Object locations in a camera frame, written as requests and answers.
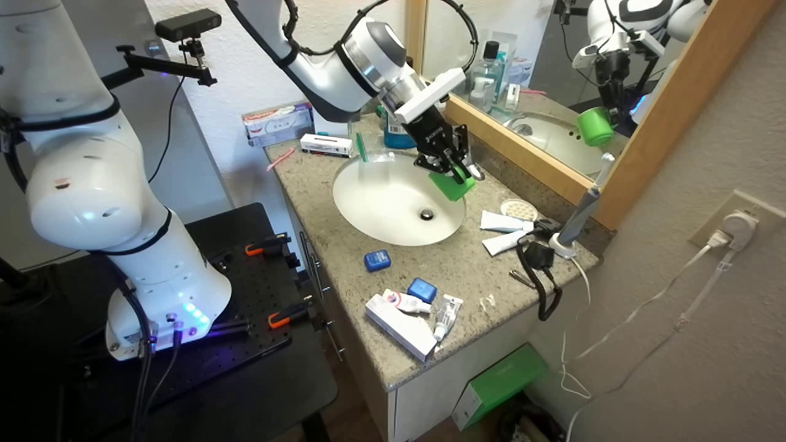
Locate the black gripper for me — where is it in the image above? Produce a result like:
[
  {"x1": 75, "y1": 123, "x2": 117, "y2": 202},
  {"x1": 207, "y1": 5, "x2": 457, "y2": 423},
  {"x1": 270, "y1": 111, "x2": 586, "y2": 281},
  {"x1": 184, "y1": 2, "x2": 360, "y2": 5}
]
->
[{"x1": 405, "y1": 107, "x2": 486, "y2": 187}]

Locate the green mug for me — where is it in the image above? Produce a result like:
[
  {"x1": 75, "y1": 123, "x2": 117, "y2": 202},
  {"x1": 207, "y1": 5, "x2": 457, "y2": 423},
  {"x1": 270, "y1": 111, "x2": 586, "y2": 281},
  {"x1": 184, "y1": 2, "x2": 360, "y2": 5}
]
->
[{"x1": 428, "y1": 166, "x2": 481, "y2": 203}]

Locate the white oval sink basin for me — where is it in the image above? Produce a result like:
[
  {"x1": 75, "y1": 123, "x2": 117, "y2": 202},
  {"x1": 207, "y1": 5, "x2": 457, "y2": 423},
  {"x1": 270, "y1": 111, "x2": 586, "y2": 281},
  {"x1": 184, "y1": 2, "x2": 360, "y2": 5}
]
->
[{"x1": 329, "y1": 153, "x2": 470, "y2": 250}]

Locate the light blue tube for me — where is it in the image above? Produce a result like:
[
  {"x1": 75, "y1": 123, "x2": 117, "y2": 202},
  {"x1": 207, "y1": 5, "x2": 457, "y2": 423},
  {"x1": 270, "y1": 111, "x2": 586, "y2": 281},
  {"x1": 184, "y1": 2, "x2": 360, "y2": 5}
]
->
[{"x1": 480, "y1": 208, "x2": 537, "y2": 236}]

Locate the round white bumpy soap dish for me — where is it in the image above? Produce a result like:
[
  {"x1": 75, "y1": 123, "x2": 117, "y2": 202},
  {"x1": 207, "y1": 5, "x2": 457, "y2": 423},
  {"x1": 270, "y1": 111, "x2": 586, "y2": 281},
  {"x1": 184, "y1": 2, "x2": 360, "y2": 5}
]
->
[{"x1": 500, "y1": 197, "x2": 540, "y2": 223}]

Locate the white cream tube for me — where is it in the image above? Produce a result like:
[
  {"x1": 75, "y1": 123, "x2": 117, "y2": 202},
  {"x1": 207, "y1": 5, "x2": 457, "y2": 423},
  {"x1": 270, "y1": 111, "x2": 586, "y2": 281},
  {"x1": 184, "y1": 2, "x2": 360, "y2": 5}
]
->
[{"x1": 480, "y1": 229, "x2": 537, "y2": 257}]

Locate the black shaver head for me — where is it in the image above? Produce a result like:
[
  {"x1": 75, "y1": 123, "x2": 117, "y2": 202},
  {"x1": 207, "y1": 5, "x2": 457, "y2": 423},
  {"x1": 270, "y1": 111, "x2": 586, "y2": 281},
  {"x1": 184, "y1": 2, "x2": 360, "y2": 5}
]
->
[{"x1": 528, "y1": 215, "x2": 566, "y2": 246}]

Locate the green toothbrush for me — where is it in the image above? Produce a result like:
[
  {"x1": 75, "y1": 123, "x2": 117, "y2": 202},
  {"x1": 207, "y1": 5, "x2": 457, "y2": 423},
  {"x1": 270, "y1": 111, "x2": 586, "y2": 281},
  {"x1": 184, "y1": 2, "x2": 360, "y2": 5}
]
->
[{"x1": 352, "y1": 130, "x2": 395, "y2": 166}]

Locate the dark grey power adapter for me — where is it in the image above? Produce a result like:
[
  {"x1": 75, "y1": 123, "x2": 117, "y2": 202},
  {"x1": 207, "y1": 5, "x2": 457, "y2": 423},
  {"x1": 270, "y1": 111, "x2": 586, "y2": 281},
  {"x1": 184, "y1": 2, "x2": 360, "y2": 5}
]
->
[{"x1": 516, "y1": 240, "x2": 557, "y2": 273}]

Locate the wood framed mirror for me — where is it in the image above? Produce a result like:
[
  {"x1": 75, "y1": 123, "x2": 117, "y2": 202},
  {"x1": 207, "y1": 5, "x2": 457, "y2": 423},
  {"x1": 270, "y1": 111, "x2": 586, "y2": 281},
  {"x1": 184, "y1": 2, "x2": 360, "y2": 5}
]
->
[{"x1": 403, "y1": 0, "x2": 777, "y2": 234}]

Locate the blue dental floss box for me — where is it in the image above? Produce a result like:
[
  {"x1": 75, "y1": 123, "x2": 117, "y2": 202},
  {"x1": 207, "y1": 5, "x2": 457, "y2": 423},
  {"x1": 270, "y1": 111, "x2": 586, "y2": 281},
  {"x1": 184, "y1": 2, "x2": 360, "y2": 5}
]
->
[{"x1": 361, "y1": 246, "x2": 393, "y2": 275}]

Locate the blue square container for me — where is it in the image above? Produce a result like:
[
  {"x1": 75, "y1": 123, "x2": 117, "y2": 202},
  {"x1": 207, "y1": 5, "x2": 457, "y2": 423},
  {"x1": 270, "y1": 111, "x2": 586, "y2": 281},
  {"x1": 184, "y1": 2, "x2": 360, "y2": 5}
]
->
[{"x1": 405, "y1": 275, "x2": 441, "y2": 304}]

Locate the white box teal print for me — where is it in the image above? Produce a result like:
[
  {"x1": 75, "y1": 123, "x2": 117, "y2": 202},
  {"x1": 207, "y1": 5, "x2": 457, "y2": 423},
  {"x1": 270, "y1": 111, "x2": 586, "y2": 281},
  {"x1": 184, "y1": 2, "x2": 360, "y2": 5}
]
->
[{"x1": 309, "y1": 105, "x2": 356, "y2": 138}]

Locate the white box red black stripe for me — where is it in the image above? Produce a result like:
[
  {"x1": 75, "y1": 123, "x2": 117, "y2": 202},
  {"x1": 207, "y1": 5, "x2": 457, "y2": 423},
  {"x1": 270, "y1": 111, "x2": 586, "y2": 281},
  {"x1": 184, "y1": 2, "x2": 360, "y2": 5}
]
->
[{"x1": 297, "y1": 132, "x2": 355, "y2": 160}]

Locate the small white tube red logo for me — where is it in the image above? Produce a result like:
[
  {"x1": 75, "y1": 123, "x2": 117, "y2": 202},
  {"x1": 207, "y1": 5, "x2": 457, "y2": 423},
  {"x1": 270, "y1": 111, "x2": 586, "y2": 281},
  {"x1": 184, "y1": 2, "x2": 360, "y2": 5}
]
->
[{"x1": 382, "y1": 286, "x2": 435, "y2": 316}]

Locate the crumpled silver tube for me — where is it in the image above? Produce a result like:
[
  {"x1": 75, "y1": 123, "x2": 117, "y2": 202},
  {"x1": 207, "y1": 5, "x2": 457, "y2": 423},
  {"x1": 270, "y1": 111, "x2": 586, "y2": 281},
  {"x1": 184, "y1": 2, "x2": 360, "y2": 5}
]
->
[{"x1": 428, "y1": 293, "x2": 464, "y2": 344}]

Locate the long white toothpaste box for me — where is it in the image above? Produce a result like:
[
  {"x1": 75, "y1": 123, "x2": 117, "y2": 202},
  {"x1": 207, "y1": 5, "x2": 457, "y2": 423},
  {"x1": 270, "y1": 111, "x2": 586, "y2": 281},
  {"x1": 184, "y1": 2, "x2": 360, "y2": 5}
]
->
[{"x1": 361, "y1": 289, "x2": 441, "y2": 362}]

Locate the thin pink stick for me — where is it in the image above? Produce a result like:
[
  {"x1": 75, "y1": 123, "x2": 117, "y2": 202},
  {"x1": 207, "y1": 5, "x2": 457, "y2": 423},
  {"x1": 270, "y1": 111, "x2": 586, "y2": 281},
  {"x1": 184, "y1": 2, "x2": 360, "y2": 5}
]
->
[{"x1": 266, "y1": 145, "x2": 303, "y2": 171}]

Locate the white blue carton box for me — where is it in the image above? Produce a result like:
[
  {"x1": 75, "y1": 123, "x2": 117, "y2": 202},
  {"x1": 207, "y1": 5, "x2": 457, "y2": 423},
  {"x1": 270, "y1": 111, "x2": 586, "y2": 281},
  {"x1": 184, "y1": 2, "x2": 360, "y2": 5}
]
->
[{"x1": 241, "y1": 101, "x2": 314, "y2": 149}]

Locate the orange black clamp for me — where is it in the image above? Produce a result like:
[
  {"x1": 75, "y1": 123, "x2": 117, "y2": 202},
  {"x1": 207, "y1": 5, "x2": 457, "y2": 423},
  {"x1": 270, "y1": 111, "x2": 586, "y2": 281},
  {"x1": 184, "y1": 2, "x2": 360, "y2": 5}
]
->
[
  {"x1": 241, "y1": 230, "x2": 297, "y2": 262},
  {"x1": 266, "y1": 295, "x2": 317, "y2": 334}
]

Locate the green cardboard box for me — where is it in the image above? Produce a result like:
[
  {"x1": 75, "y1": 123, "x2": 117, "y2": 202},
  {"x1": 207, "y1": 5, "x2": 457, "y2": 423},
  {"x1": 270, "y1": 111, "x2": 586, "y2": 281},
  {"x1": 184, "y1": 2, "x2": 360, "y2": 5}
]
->
[{"x1": 451, "y1": 340, "x2": 550, "y2": 432}]

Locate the white vanity cabinet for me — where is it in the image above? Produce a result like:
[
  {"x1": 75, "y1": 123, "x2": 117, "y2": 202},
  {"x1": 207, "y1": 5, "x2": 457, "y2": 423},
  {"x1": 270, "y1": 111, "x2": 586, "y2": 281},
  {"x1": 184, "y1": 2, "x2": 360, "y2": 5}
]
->
[{"x1": 286, "y1": 218, "x2": 567, "y2": 442}]

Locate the white plug adapter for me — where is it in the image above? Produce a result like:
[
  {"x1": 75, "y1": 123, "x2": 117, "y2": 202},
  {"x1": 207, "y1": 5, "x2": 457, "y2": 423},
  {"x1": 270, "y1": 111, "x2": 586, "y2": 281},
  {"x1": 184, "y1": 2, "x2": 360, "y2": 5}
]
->
[{"x1": 717, "y1": 205, "x2": 763, "y2": 253}]

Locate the black robot table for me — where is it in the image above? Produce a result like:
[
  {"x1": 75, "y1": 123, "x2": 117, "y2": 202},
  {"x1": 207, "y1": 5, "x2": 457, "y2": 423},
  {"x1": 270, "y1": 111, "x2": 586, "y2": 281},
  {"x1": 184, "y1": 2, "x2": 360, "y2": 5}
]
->
[{"x1": 0, "y1": 202, "x2": 340, "y2": 442}]

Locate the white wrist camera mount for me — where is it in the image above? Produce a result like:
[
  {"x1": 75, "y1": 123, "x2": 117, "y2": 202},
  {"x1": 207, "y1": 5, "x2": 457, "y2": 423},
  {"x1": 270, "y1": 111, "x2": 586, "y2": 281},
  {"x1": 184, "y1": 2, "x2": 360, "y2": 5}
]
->
[{"x1": 399, "y1": 67, "x2": 470, "y2": 124}]

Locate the black coiled cable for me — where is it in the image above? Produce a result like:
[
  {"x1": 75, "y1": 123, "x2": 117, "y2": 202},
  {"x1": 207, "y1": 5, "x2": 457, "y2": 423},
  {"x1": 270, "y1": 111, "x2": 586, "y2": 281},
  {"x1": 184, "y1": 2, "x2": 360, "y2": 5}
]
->
[{"x1": 516, "y1": 259, "x2": 567, "y2": 323}]

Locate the white power cable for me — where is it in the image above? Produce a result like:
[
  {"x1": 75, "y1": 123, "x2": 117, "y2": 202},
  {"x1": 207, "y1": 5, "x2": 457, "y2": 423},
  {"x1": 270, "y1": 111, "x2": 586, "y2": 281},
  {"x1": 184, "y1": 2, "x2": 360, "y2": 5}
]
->
[
  {"x1": 572, "y1": 226, "x2": 732, "y2": 362},
  {"x1": 562, "y1": 243, "x2": 740, "y2": 442}
]

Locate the black external camera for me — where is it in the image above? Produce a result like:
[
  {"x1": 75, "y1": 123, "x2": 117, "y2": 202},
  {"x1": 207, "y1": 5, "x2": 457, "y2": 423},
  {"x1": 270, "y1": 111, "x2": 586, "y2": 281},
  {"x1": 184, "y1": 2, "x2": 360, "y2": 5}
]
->
[{"x1": 152, "y1": 6, "x2": 223, "y2": 43}]

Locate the beige wall outlet plate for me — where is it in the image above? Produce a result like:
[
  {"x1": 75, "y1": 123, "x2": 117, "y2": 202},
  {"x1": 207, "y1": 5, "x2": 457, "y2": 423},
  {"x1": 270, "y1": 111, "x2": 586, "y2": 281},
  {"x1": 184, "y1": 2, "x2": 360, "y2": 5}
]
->
[{"x1": 685, "y1": 187, "x2": 786, "y2": 257}]

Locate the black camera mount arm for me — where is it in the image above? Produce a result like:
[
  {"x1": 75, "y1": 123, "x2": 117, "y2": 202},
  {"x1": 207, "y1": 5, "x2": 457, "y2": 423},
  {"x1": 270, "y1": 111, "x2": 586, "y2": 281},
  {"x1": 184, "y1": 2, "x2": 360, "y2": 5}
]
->
[{"x1": 102, "y1": 33, "x2": 221, "y2": 91}]

